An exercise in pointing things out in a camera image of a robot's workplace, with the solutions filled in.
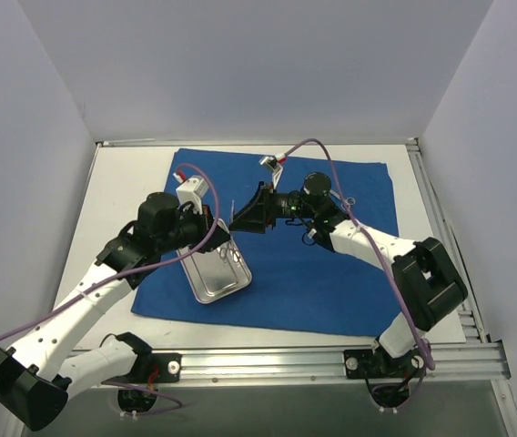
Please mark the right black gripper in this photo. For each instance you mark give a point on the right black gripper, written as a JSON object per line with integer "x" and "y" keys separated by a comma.
{"x": 264, "y": 208}

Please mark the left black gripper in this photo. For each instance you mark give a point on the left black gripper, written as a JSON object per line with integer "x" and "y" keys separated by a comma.
{"x": 208, "y": 226}

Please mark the steel clamp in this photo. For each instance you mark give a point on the steel clamp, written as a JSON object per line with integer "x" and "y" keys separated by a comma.
{"x": 229, "y": 253}

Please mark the steel instrument tray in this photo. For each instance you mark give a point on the steel instrument tray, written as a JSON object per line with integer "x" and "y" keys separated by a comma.
{"x": 212, "y": 279}

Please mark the blue surgical cloth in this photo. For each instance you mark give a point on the blue surgical cloth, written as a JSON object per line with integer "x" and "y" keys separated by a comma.
{"x": 294, "y": 286}

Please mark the steel forceps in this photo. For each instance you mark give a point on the steel forceps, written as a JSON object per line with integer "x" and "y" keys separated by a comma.
{"x": 347, "y": 204}

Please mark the steel tweezers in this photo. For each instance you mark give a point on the steel tweezers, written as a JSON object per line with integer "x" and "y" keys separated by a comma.
{"x": 232, "y": 212}

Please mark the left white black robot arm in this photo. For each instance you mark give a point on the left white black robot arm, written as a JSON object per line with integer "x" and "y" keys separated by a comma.
{"x": 38, "y": 373}

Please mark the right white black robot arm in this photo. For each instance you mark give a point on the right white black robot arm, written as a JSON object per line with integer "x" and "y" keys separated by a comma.
{"x": 427, "y": 285}

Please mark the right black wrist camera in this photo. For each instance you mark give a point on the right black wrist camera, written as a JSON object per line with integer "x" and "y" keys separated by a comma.
{"x": 315, "y": 188}

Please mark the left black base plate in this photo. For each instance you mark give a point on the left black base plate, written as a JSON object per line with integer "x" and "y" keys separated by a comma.
{"x": 154, "y": 368}

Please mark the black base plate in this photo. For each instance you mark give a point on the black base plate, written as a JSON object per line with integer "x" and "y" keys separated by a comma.
{"x": 154, "y": 368}
{"x": 360, "y": 364}

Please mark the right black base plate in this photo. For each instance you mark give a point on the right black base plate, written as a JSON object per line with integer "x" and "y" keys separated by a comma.
{"x": 360, "y": 364}

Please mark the aluminium right side rail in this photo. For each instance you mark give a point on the aluminium right side rail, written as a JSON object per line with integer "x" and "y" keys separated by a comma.
{"x": 443, "y": 231}

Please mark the aluminium rail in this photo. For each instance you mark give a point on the aluminium rail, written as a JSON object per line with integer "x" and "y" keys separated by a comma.
{"x": 472, "y": 361}
{"x": 443, "y": 231}

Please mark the aluminium front rail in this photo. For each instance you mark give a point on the aluminium front rail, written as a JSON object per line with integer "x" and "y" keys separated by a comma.
{"x": 472, "y": 361}

